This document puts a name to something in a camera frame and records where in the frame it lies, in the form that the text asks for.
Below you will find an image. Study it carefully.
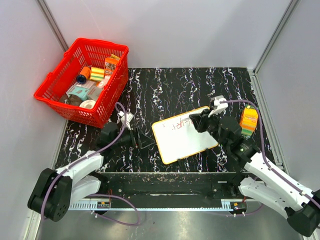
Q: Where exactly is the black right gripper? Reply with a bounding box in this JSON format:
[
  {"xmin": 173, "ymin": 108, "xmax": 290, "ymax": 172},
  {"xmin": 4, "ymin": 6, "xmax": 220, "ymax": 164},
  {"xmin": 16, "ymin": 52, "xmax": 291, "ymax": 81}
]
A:
[{"xmin": 189, "ymin": 107, "xmax": 229, "ymax": 149}]

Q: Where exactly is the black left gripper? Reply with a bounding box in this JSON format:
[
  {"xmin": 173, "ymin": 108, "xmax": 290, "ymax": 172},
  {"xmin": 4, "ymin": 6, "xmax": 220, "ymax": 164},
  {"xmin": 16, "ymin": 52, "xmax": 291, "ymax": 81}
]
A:
[{"xmin": 111, "ymin": 124, "xmax": 155, "ymax": 150}]

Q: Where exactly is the yellow framed whiteboard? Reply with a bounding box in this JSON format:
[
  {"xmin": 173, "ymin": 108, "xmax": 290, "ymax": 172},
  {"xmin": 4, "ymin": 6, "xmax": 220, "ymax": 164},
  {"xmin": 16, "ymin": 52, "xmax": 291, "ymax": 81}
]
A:
[{"xmin": 151, "ymin": 106, "xmax": 218, "ymax": 165}]

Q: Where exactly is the orange sponge pack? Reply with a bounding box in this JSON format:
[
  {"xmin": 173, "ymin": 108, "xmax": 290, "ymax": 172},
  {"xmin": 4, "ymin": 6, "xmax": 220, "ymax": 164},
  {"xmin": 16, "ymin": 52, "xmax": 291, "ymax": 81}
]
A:
[{"xmin": 239, "ymin": 104, "xmax": 259, "ymax": 137}]

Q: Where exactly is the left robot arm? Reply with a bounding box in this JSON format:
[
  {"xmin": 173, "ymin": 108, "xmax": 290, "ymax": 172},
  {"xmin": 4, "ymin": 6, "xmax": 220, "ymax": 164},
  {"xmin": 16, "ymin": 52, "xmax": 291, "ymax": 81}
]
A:
[{"xmin": 27, "ymin": 122, "xmax": 156, "ymax": 222}]

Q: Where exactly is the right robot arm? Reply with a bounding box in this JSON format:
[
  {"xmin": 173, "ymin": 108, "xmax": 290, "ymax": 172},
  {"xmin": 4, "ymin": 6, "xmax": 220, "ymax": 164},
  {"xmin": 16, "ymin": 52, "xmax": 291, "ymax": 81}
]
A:
[{"xmin": 189, "ymin": 109, "xmax": 320, "ymax": 237}]

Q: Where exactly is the white tape roll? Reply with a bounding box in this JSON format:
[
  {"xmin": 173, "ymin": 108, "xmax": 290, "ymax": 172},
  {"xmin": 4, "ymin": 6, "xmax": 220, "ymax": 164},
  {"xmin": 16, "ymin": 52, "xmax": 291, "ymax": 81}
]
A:
[{"xmin": 79, "ymin": 99, "xmax": 96, "ymax": 110}]

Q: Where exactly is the pink white small box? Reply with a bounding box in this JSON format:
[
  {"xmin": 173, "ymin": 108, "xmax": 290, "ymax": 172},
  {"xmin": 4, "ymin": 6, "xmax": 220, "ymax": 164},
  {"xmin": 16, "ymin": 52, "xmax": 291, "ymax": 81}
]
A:
[{"xmin": 96, "ymin": 75, "xmax": 111, "ymax": 89}]

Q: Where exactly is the brown cardboard box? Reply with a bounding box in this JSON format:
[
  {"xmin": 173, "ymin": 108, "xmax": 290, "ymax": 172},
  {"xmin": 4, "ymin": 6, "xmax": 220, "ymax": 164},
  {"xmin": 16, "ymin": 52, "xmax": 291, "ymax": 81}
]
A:
[{"xmin": 87, "ymin": 85, "xmax": 102, "ymax": 101}]

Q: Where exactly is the teal white box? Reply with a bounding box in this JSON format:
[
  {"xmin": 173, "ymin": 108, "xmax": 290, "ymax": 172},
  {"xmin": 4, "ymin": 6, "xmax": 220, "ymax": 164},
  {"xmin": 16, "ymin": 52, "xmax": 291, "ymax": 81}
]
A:
[{"xmin": 66, "ymin": 85, "xmax": 90, "ymax": 101}]

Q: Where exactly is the yellow green sponge stack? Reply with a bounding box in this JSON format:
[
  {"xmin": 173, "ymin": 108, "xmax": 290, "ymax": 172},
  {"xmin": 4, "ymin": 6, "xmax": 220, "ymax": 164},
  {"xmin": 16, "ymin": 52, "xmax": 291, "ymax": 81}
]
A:
[{"xmin": 89, "ymin": 67, "xmax": 105, "ymax": 82}]

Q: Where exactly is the red plastic basket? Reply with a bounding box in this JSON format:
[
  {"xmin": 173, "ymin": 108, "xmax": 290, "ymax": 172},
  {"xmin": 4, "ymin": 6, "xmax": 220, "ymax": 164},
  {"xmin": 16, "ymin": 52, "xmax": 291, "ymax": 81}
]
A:
[{"xmin": 34, "ymin": 37, "xmax": 129, "ymax": 128}]

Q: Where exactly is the orange snack packet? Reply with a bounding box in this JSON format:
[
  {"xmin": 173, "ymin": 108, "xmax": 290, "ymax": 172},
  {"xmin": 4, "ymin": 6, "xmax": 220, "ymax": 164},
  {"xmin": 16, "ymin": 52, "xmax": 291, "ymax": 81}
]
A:
[{"xmin": 104, "ymin": 54, "xmax": 121, "ymax": 76}]

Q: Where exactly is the orange blue cylinder can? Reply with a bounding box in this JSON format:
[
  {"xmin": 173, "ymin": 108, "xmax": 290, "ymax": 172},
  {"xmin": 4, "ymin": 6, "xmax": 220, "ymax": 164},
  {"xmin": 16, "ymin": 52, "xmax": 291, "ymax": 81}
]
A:
[{"xmin": 76, "ymin": 66, "xmax": 91, "ymax": 84}]

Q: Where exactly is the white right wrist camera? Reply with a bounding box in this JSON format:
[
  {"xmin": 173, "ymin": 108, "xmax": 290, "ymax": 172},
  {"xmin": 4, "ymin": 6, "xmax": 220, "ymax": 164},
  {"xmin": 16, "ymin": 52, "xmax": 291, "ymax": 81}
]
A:
[{"xmin": 208, "ymin": 95, "xmax": 228, "ymax": 118}]

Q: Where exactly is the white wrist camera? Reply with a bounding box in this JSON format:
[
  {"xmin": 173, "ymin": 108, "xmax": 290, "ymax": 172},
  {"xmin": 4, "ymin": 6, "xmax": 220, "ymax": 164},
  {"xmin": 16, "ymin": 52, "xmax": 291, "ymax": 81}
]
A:
[
  {"xmin": 118, "ymin": 111, "xmax": 134, "ymax": 130},
  {"xmin": 208, "ymin": 95, "xmax": 228, "ymax": 118}
]

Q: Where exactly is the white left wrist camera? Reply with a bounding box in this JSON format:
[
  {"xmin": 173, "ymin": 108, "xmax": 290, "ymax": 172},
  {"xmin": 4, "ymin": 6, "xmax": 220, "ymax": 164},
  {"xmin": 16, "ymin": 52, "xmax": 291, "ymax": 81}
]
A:
[{"xmin": 118, "ymin": 111, "xmax": 134, "ymax": 130}]

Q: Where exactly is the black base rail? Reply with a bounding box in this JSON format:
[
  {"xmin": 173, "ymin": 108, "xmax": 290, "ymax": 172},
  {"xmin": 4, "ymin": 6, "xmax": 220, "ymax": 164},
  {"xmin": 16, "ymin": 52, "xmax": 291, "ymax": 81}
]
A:
[{"xmin": 49, "ymin": 171, "xmax": 266, "ymax": 203}]

